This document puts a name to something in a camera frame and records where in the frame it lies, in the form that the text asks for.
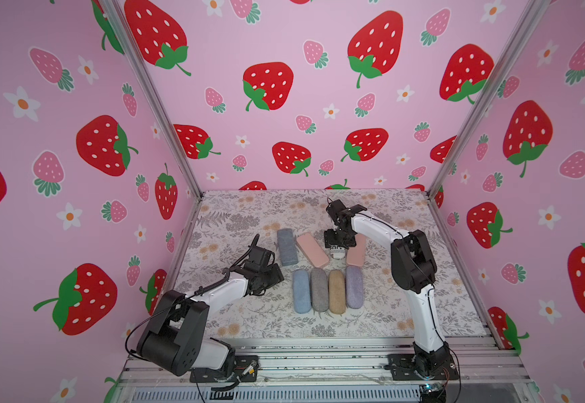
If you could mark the aluminium rail frame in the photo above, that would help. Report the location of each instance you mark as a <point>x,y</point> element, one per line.
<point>343,370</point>

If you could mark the pink glasses case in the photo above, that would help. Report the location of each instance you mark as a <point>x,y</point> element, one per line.
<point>313,252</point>

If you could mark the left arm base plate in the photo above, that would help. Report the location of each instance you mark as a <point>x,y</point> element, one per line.
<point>241,368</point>

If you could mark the aluminium corner post right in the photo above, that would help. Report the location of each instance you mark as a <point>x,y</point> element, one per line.
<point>525,27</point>

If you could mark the pink case black sunglasses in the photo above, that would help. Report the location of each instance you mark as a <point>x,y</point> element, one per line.
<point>356,256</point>

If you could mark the tan woven glasses case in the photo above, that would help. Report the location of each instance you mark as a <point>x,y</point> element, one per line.
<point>337,292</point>

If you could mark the purple case brown lining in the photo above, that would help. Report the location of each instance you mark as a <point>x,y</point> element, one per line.
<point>354,287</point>

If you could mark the grey fabric glasses case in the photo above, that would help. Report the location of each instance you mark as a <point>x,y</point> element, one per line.
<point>319,287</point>

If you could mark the aluminium corner post left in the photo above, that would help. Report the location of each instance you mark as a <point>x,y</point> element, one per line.
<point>125,37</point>

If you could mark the aluminium corner post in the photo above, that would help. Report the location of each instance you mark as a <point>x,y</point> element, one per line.
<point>125,37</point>
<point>525,27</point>

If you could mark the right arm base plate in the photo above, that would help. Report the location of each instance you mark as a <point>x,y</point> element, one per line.
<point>439,366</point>

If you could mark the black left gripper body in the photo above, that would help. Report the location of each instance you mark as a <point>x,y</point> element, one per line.
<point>269,277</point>

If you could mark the blue fabric glasses case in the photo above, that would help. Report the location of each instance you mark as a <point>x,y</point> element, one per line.
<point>302,294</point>

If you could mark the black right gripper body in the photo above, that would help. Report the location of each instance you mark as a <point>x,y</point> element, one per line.
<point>335,239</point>

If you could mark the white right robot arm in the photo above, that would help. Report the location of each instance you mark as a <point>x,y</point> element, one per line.
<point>413,269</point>

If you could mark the green case purple glasses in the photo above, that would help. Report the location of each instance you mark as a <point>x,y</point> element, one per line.
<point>286,242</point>

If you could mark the newspaper print glasses case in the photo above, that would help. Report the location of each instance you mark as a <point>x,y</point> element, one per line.
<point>338,252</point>

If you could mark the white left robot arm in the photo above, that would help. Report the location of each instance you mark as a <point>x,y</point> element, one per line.
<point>174,334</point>

